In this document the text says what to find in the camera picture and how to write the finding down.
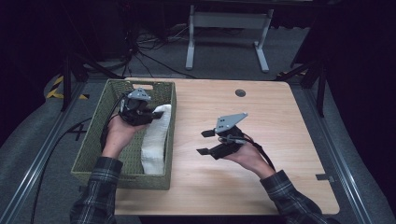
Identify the aluminium floor rail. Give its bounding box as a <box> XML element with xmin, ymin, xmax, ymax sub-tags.
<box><xmin>0</xmin><ymin>81</ymin><xmax>89</xmax><ymax>224</ymax></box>
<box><xmin>302</xmin><ymin>87</ymin><xmax>375</xmax><ymax>224</ymax></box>

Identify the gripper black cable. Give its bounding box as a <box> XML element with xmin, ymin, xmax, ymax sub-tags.
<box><xmin>242</xmin><ymin>133</ymin><xmax>276</xmax><ymax>172</ymax></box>
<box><xmin>99</xmin><ymin>92</ymin><xmax>129</xmax><ymax>151</ymax></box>

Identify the person's right hand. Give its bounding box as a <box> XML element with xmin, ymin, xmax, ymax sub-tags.
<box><xmin>222</xmin><ymin>141</ymin><xmax>276</xmax><ymax>180</ymax></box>

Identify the bundle of black floor cables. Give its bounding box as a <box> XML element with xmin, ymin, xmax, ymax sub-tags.
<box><xmin>122</xmin><ymin>26</ymin><xmax>198</xmax><ymax>79</ymax></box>

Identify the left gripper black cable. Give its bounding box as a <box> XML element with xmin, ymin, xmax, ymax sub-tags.
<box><xmin>99</xmin><ymin>92</ymin><xmax>129</xmax><ymax>151</ymax></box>

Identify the grey tape piece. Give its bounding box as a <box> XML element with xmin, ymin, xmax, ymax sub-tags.
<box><xmin>316</xmin><ymin>174</ymin><xmax>336</xmax><ymax>183</ymax></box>

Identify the black tripod stand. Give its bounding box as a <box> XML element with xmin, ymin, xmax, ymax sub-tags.
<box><xmin>60</xmin><ymin>50</ymin><xmax>125</xmax><ymax>112</ymax></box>
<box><xmin>275</xmin><ymin>59</ymin><xmax>329</xmax><ymax>119</ymax></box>

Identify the white bear print cloth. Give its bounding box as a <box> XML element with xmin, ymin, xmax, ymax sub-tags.
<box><xmin>140</xmin><ymin>104</ymin><xmax>173</xmax><ymax>175</ymax></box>

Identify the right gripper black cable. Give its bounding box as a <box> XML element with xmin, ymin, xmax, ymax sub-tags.
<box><xmin>242</xmin><ymin>133</ymin><xmax>276</xmax><ymax>172</ymax></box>

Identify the green woven basket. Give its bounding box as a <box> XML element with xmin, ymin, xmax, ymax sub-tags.
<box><xmin>70</xmin><ymin>78</ymin><xmax>177</xmax><ymax>190</ymax></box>

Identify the person's left hand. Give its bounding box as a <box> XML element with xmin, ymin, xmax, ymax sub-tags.
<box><xmin>101</xmin><ymin>115</ymin><xmax>148</xmax><ymax>160</ymax></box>

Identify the grey metal table frame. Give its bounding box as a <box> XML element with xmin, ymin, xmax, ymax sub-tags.
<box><xmin>185</xmin><ymin>4</ymin><xmax>275</xmax><ymax>74</ymax></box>

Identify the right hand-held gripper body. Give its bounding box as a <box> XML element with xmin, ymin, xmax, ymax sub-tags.
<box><xmin>211</xmin><ymin>112</ymin><xmax>250</xmax><ymax>161</ymax></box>

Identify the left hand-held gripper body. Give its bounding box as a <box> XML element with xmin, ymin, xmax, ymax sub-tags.
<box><xmin>118</xmin><ymin>87</ymin><xmax>154</xmax><ymax>127</ymax></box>

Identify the long black floor cable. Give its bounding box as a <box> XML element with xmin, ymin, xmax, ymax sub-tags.
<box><xmin>29</xmin><ymin>117</ymin><xmax>93</xmax><ymax>224</ymax></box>

